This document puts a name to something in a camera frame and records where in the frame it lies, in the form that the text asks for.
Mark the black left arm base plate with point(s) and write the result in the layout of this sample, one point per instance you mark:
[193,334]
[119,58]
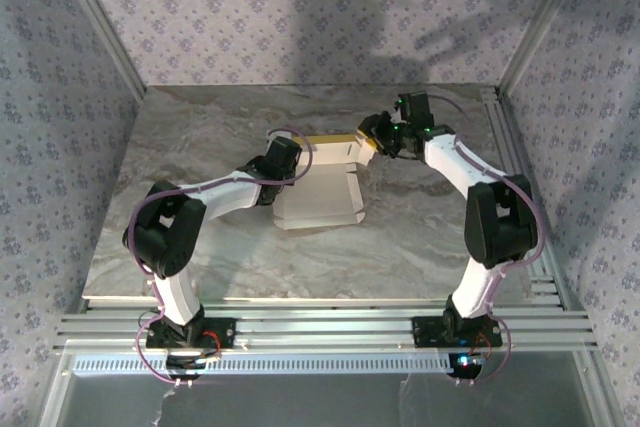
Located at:
[222,334]

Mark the yellow and white paper box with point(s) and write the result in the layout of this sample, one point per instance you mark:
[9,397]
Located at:
[320,192]

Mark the aluminium frame post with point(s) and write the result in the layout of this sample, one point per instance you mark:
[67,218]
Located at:
[104,22]
[540,22]

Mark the aluminium mounting rail beam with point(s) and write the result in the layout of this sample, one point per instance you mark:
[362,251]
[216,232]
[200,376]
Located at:
[325,329]

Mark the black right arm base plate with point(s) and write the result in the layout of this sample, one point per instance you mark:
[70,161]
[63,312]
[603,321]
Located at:
[427,332]

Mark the aluminium side rail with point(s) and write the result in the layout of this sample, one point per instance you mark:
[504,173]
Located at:
[505,137]

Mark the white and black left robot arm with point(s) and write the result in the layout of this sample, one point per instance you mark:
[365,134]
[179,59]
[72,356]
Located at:
[225,193]

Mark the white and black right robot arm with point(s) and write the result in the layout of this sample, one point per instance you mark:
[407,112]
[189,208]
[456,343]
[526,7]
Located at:
[457,159]

